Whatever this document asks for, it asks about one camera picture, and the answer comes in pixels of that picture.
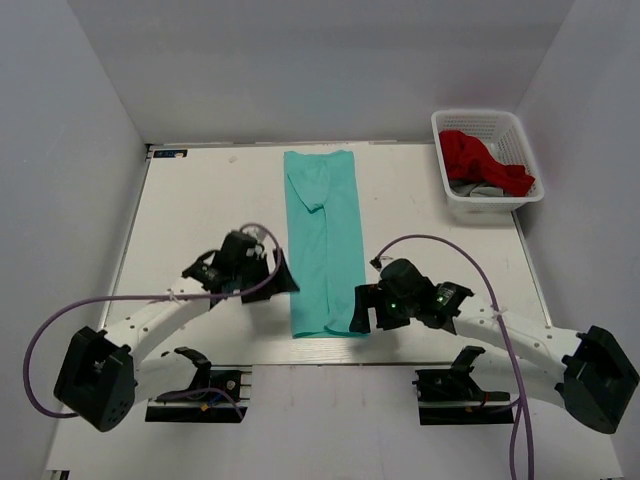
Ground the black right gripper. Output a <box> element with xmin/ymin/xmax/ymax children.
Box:
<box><xmin>350</xmin><ymin>283</ymin><xmax>418</xmax><ymax>334</ymax></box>

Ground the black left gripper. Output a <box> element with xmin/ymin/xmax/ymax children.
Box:
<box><xmin>234</xmin><ymin>248</ymin><xmax>299</xmax><ymax>304</ymax></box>

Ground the teal t shirt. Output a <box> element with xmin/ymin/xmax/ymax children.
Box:
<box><xmin>284</xmin><ymin>150</ymin><xmax>366</xmax><ymax>338</ymax></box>

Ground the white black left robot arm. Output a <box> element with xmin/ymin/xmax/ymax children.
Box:
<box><xmin>54</xmin><ymin>223</ymin><xmax>299</xmax><ymax>432</ymax></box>

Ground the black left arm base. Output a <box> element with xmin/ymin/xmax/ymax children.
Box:
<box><xmin>145</xmin><ymin>367</ymin><xmax>252</xmax><ymax>424</ymax></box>

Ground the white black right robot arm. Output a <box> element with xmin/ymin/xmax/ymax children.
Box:
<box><xmin>349</xmin><ymin>259</ymin><xmax>639</xmax><ymax>435</ymax></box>

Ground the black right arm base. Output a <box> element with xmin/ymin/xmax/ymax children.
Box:
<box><xmin>412</xmin><ymin>369</ymin><xmax>515</xmax><ymax>426</ymax></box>

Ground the grey t shirt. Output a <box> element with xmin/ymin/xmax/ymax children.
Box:
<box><xmin>449</xmin><ymin>180</ymin><xmax>510</xmax><ymax>198</ymax></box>

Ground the dark label sticker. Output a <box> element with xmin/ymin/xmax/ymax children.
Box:
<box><xmin>153</xmin><ymin>149</ymin><xmax>188</xmax><ymax>159</ymax></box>

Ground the red t shirt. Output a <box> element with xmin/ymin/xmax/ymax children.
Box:
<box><xmin>438</xmin><ymin>130</ymin><xmax>535</xmax><ymax>197</ymax></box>

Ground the white plastic basket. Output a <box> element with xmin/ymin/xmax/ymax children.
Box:
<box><xmin>431</xmin><ymin>109</ymin><xmax>544</xmax><ymax>213</ymax></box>

